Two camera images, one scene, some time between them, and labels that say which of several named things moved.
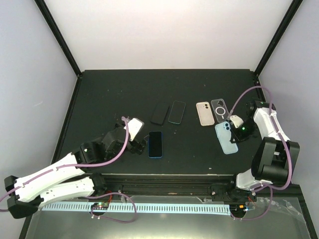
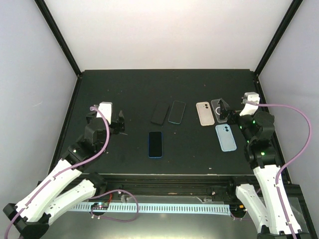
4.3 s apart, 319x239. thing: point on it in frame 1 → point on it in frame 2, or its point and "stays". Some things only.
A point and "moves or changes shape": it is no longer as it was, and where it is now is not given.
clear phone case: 220,110 stays
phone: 159,113 stays
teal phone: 176,113 stays
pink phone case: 205,113 stays
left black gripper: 134,148 → 121,126
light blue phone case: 223,131 moves or changes shape
